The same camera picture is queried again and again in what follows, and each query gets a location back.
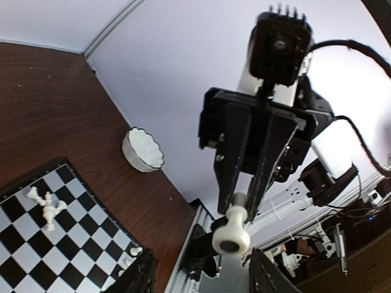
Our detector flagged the white scalloped bowl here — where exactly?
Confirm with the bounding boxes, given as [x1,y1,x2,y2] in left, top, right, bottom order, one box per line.
[122,127,165,173]

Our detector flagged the white chess piece pile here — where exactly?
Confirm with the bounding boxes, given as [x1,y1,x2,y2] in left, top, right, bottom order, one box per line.
[26,186,67,232]

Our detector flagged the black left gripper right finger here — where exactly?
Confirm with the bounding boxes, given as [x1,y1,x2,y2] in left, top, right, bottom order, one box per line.
[249,248,301,293]

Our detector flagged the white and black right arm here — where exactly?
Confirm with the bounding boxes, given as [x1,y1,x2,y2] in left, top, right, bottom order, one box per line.
[199,87,358,221]

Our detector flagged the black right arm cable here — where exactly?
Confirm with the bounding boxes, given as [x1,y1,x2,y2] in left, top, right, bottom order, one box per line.
[310,38,391,178]

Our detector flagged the aluminium front rail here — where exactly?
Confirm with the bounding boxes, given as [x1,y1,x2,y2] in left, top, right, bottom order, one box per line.
[164,170,391,293]

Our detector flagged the right aluminium frame post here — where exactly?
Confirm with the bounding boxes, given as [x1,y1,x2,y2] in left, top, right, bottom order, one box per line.
[81,0,146,59]

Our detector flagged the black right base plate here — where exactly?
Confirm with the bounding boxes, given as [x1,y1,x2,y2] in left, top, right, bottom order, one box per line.
[180,223,219,281]

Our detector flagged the black and white chessboard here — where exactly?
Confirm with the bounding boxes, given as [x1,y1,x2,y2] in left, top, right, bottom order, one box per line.
[1,158,146,292]

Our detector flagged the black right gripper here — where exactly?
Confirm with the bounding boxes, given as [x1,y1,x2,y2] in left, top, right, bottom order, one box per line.
[198,87,318,222]

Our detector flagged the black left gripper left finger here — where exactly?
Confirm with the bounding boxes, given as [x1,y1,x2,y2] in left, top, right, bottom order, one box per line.
[106,248,158,293]

